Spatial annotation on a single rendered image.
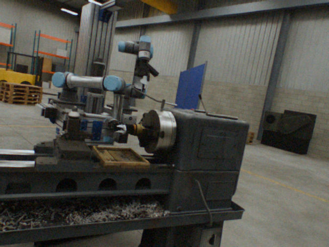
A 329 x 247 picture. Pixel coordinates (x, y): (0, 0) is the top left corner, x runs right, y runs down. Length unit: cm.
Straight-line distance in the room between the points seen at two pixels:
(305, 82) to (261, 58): 226
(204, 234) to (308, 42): 1084
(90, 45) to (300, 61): 1049
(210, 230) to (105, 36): 187
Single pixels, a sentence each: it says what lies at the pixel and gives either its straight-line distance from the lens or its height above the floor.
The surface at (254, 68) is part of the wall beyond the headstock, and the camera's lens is 1285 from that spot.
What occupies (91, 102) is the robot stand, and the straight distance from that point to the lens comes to 237.
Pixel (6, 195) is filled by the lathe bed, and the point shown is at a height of 71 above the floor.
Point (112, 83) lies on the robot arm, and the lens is 189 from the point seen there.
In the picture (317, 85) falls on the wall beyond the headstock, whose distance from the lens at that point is 1178.
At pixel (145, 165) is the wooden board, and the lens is 165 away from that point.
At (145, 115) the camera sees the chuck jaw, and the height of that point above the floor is 118.
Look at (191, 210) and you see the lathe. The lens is 194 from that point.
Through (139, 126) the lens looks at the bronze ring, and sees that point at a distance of 173.
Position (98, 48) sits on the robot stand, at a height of 166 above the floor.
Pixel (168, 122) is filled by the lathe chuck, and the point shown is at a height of 117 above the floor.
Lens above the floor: 137
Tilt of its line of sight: 6 degrees down
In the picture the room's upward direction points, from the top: 10 degrees clockwise
